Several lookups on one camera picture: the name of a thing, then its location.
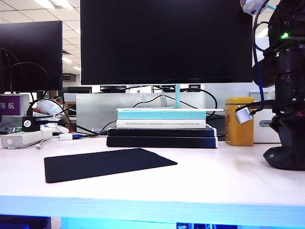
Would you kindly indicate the white purple plush toy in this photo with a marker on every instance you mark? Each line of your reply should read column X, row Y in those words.
column 250, row 6

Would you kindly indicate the stack of books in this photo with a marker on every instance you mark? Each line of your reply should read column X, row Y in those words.
column 94, row 109

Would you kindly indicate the thin black book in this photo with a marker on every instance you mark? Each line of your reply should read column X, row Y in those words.
column 161, row 132

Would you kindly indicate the white printed bottle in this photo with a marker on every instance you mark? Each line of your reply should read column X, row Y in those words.
column 49, row 107

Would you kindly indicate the smaller black monitor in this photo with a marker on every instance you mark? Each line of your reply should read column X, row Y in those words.
column 31, row 57

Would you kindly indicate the purple name sign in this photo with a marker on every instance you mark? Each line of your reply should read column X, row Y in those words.
column 10, row 105

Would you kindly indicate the white power strip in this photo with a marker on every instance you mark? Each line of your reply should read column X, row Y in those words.
column 22, row 138

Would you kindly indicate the yellow tin box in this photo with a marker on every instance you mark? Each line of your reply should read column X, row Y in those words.
column 238, row 133

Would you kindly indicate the white book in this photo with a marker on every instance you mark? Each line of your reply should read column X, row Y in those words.
column 161, row 124

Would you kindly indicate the dark keyboard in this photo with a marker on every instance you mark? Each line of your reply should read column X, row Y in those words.
column 161, row 142

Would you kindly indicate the large black monitor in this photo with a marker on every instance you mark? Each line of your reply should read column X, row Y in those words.
column 166, row 40

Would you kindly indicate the teal book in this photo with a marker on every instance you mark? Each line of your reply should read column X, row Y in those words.
column 161, row 115

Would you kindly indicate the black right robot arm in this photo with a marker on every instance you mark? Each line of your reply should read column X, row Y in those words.
column 290, row 71

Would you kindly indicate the black mouse pad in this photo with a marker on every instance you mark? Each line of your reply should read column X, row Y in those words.
column 104, row 164

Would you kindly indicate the black computer mouse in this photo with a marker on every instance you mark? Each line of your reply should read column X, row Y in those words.
column 281, row 159

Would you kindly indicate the black cube charger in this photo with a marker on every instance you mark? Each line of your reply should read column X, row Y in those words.
column 30, row 124

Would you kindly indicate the light blue monitor stand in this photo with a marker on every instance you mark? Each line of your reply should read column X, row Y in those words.
column 177, row 97

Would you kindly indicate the white tissue box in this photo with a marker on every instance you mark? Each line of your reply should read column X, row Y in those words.
column 264, row 136

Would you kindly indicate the small green circuit board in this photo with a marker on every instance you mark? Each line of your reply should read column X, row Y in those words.
column 16, row 129

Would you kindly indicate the white usb adapter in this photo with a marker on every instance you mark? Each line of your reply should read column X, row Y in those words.
column 67, row 136

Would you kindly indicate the silver cylindrical wrist camera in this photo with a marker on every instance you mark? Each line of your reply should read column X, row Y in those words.
column 244, row 115

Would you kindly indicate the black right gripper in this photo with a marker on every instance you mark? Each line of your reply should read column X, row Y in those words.
column 289, row 122

